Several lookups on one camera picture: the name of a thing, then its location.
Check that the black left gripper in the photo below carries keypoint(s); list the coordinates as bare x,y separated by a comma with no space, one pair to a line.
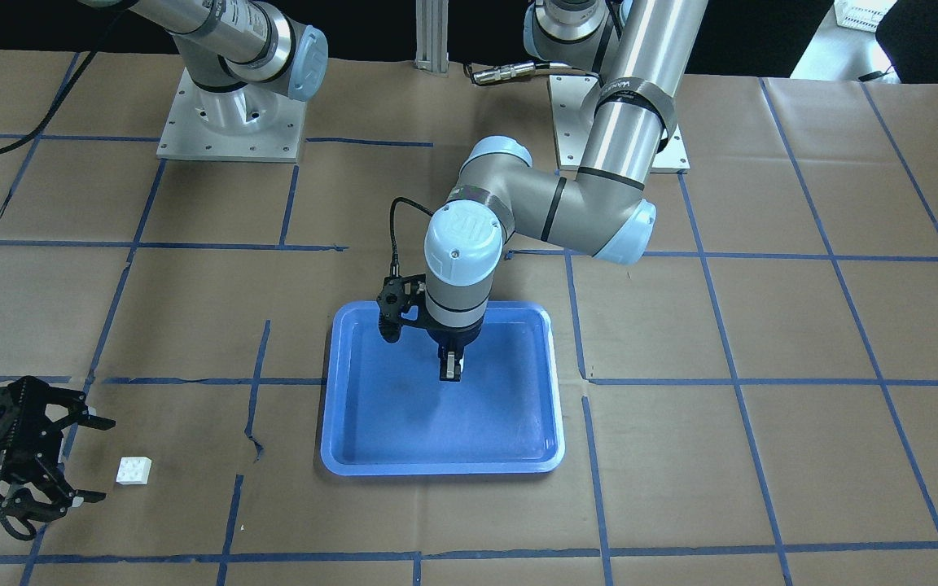
454,336

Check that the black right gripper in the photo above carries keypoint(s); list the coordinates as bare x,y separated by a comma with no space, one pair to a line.
3,434

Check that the white square toy block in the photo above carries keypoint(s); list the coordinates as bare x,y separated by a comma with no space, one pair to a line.
133,471

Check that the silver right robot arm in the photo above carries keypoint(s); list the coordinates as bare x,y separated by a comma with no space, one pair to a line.
249,72

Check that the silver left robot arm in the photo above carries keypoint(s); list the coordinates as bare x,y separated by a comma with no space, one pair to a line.
639,51

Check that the blue plastic tray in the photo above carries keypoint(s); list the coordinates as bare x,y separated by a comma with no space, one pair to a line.
388,413

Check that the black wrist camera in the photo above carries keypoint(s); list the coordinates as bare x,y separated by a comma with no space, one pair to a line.
401,303

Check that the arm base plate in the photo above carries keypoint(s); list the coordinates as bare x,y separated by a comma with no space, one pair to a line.
572,99
246,125

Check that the aluminium frame post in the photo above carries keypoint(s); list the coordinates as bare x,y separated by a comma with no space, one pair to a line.
431,18

